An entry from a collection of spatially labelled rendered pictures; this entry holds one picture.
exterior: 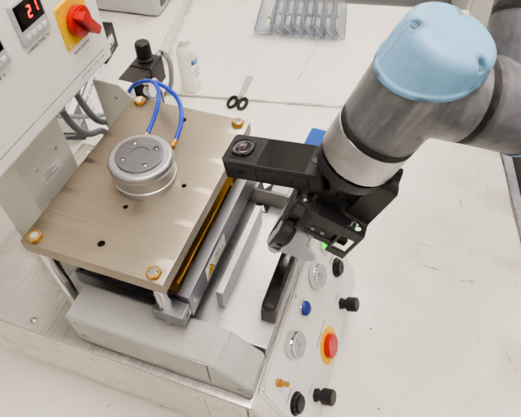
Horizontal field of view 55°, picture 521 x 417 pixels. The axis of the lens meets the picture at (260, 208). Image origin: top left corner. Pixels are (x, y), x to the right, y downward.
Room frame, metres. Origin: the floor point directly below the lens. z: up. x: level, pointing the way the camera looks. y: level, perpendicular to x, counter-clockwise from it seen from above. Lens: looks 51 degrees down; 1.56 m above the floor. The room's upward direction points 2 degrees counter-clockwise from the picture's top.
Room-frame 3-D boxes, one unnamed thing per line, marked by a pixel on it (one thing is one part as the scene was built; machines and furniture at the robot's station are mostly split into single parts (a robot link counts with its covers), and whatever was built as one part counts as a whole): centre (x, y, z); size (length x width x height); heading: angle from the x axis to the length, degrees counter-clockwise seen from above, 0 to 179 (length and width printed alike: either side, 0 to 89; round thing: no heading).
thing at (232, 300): (0.41, 0.10, 0.97); 0.30 x 0.22 x 0.08; 69
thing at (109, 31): (1.17, 0.41, 0.83); 0.09 x 0.06 x 0.07; 169
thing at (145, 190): (0.45, 0.16, 1.08); 0.31 x 0.24 x 0.13; 159
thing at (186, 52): (1.07, 0.17, 0.82); 0.05 x 0.05 x 0.14
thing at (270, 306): (0.36, -0.03, 0.99); 0.15 x 0.02 x 0.04; 159
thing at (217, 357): (0.27, 0.13, 0.96); 0.25 x 0.05 x 0.07; 69
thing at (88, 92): (0.95, 0.44, 0.83); 0.23 x 0.12 x 0.07; 177
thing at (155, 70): (0.68, 0.18, 1.05); 0.15 x 0.05 x 0.15; 159
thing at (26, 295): (0.43, 0.17, 0.93); 0.46 x 0.35 x 0.01; 69
